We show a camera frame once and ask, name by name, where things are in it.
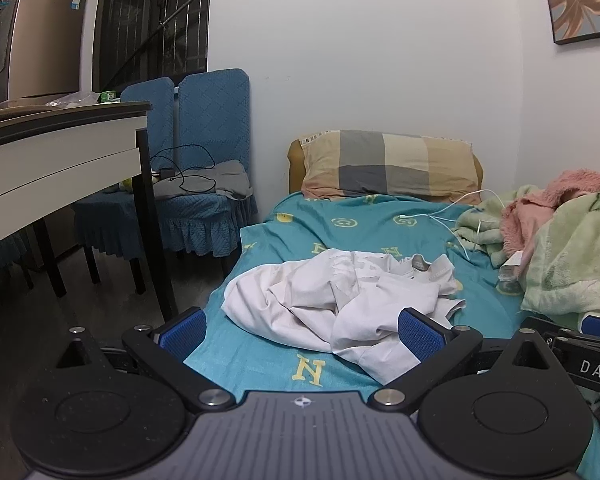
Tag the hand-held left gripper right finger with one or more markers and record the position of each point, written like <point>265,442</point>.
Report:
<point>420,335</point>

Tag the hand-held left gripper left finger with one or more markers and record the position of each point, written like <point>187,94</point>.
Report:
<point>182,334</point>

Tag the white shirt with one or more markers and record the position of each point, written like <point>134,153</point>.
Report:
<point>305,310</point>

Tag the green fleece blanket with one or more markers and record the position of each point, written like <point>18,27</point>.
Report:
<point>570,260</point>

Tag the white paper tag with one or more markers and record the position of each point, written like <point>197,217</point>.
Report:
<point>514,260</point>

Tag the teal printed bed sheet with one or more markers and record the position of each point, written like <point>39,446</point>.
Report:
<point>360,225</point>

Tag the pink fleece blanket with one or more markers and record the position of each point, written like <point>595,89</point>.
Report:
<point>575,185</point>

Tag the yellow-green soft toy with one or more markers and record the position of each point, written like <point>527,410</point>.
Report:
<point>126,185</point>

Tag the grey cloth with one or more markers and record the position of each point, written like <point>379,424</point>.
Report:
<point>225,175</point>

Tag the plaid pillow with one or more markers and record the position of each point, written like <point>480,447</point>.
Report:
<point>380,165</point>

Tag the mustard cushion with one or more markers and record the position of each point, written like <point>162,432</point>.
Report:
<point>294,170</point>

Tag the white and black table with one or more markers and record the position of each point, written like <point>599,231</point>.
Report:
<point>55,160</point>

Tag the blue covered chair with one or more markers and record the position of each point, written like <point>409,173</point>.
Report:
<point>212,110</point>
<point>147,110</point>

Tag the small green box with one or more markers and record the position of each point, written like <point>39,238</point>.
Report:
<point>108,96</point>

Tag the clear plastic bag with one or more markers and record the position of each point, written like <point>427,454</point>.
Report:
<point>72,100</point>

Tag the dark barred window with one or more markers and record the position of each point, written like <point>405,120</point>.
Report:
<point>130,20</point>

